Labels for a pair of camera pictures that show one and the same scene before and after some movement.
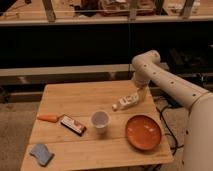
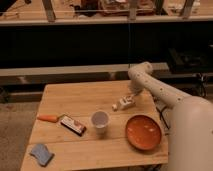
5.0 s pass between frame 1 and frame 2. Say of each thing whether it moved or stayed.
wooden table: stayed
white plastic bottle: stayed
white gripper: moved
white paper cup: stayed
